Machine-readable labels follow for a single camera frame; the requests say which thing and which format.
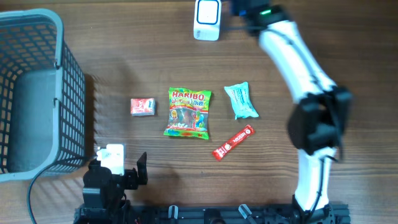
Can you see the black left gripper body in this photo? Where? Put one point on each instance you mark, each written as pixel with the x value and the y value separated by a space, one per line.
pixel 130 179

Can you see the small red white box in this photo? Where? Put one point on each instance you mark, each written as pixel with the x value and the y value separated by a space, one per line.
pixel 142 106

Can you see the Haribo gummy candy bag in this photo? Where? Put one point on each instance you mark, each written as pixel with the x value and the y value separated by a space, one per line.
pixel 188 113

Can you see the red Nescafe coffee stick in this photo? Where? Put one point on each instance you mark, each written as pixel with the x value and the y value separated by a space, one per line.
pixel 230 144

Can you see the light blue tissue pack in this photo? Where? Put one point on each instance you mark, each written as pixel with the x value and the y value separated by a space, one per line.
pixel 240 100

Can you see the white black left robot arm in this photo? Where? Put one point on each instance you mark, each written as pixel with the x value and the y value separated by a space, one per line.
pixel 104 197

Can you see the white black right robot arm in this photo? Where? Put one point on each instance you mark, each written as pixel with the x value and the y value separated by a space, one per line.
pixel 318 122

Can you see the white barcode scanner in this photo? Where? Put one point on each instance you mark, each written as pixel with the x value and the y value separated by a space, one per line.
pixel 207 20

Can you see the black aluminium mounting rail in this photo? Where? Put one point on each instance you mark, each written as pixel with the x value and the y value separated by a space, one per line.
pixel 276 213

